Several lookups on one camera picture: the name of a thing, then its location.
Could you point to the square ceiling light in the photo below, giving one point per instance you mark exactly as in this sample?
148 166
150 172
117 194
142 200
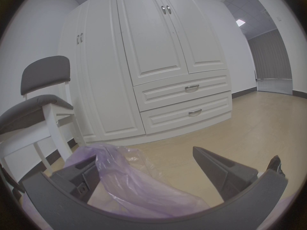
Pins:
240 22

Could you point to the black plastic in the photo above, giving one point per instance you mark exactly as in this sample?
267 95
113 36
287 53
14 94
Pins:
275 165

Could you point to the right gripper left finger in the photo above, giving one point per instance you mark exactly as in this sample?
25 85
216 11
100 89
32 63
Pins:
76 178

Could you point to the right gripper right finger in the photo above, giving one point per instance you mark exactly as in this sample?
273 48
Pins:
223 176

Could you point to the grey curtain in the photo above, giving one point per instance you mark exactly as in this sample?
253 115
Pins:
271 56

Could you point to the white wardrobe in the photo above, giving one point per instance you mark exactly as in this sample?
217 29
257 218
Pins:
153 44

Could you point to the purple plastic bag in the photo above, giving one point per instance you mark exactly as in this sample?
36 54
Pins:
134 188

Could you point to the white chair grey cushions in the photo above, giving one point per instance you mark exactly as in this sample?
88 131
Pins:
43 73

